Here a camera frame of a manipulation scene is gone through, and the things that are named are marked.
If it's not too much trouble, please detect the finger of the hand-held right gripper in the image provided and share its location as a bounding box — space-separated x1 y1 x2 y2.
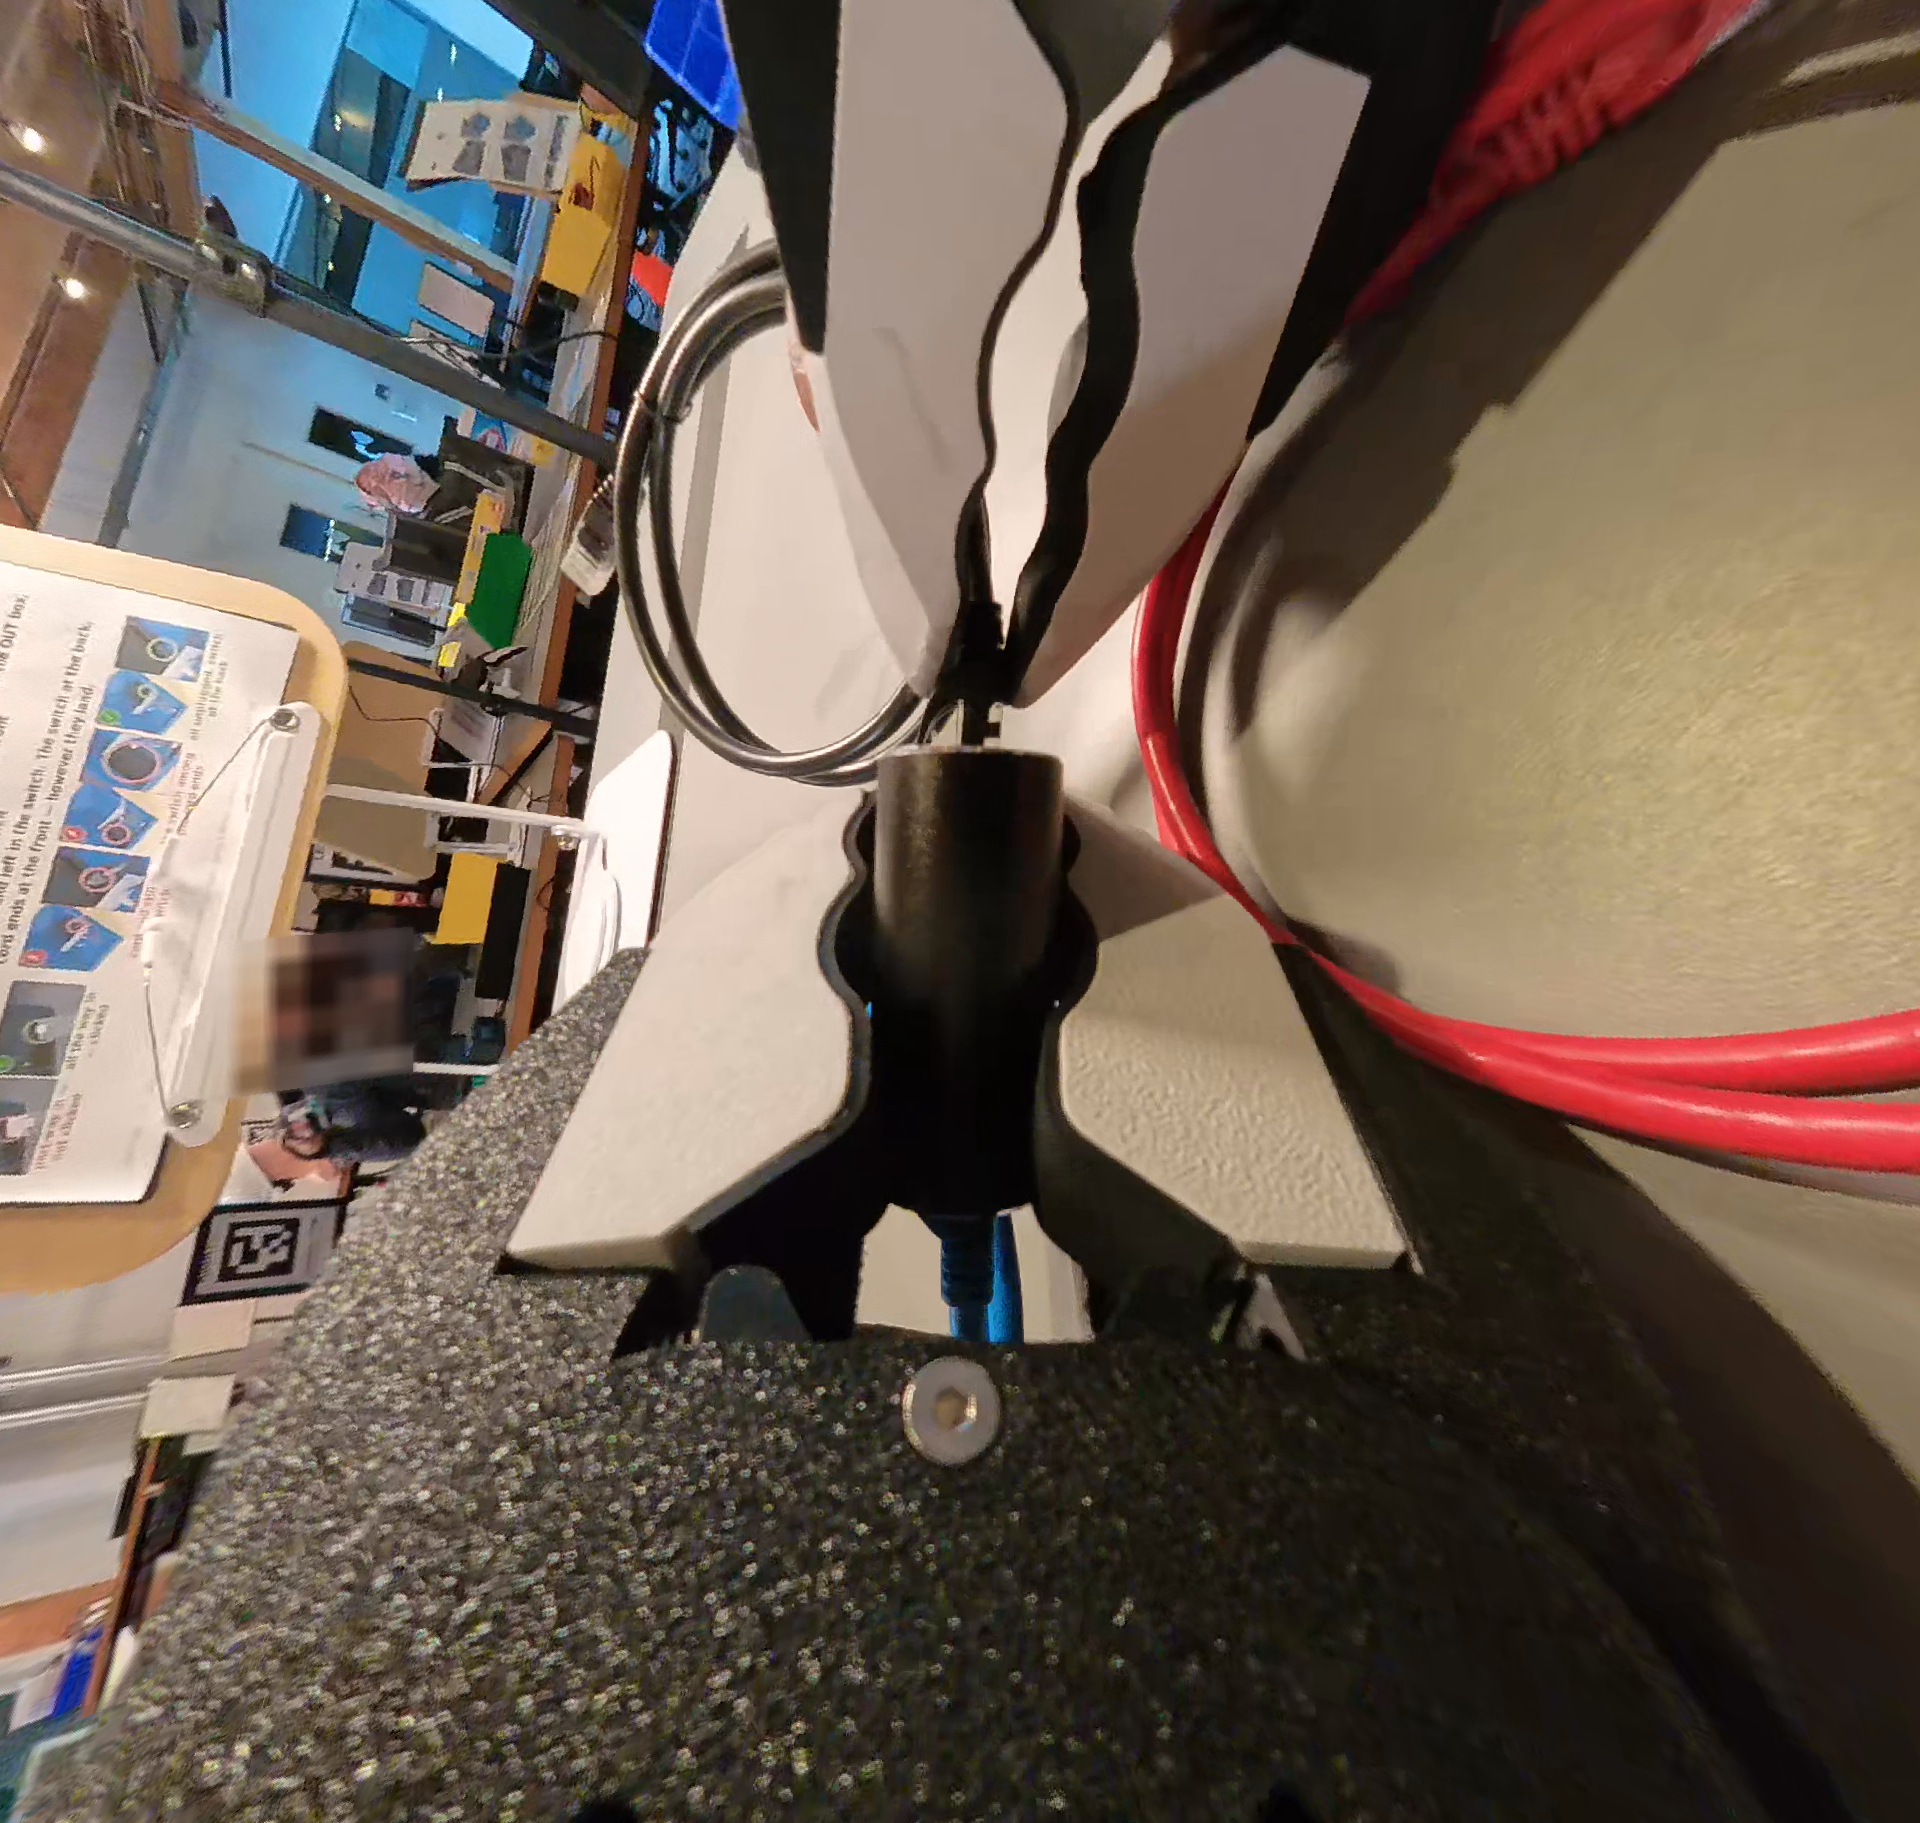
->
1004 44 1374 709
808 0 1202 688

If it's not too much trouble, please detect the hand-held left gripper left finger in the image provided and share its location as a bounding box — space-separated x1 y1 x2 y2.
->
501 790 883 1273

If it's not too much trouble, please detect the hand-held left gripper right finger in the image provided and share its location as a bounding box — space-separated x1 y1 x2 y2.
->
1055 800 1421 1271

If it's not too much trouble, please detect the black cable coupler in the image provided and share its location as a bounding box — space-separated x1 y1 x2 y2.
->
868 747 1074 1218

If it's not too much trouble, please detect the blue ethernet cable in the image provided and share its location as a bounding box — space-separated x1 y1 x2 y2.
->
932 1207 1036 1348

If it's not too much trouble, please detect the red ethernet cable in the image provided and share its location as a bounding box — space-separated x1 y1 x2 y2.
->
1131 0 1920 1181

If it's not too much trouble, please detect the black ethernet cable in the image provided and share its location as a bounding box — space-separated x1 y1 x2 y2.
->
614 240 1014 790

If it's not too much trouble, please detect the white flat device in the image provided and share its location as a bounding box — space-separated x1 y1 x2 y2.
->
556 730 679 987

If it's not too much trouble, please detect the blue plastic bin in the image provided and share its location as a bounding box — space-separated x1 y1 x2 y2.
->
637 0 748 133

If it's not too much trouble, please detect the yellow box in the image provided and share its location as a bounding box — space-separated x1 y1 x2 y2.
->
538 136 634 305

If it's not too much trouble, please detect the black and white marker tag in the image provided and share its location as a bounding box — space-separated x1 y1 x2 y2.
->
182 1207 345 1310

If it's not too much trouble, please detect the green plastic bin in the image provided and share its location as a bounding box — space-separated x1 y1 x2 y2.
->
464 533 540 656

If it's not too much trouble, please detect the clear plastic clip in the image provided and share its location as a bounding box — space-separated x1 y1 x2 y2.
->
141 702 326 1151

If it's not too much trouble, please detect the metal pole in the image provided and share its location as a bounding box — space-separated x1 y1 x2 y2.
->
0 159 620 471

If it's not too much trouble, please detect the wooden board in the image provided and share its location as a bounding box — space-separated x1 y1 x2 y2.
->
0 526 350 1296

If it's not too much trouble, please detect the printed instruction sheet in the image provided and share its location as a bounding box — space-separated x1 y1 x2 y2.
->
0 563 303 1205

